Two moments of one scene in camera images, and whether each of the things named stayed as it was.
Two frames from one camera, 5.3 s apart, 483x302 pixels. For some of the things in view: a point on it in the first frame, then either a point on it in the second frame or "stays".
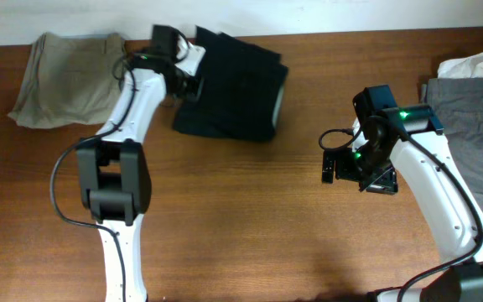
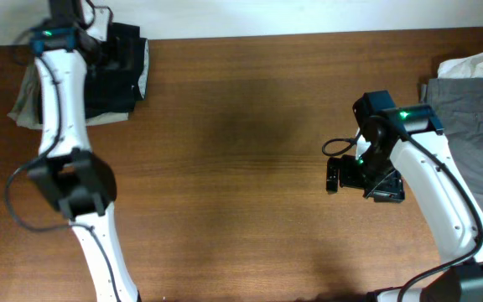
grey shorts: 475,116 stays
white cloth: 480,65 stays
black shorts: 241,93 to 108,92
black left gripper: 192,88 to 121,61
